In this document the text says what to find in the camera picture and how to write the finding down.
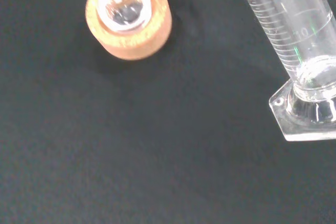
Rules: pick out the clear round-bottom flask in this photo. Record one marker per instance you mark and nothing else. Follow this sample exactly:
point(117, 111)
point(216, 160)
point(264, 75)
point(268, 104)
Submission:
point(126, 14)

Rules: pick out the black bench cloth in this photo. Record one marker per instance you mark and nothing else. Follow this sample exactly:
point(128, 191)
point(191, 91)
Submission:
point(131, 142)

